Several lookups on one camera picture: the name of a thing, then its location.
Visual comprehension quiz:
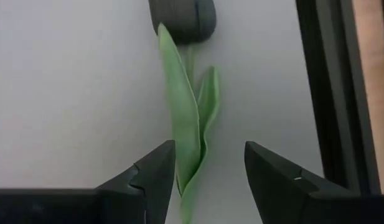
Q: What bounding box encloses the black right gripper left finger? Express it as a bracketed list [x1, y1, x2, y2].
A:
[0, 139, 177, 224]

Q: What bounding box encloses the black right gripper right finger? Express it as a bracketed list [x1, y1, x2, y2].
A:
[244, 141, 384, 224]

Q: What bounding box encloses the green artificial leaf stem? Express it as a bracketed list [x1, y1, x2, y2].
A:
[148, 0, 221, 224]

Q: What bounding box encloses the grey table mat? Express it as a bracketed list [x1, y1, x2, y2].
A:
[0, 0, 325, 224]

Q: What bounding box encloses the black metal table frame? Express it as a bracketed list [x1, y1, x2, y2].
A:
[295, 0, 382, 196]

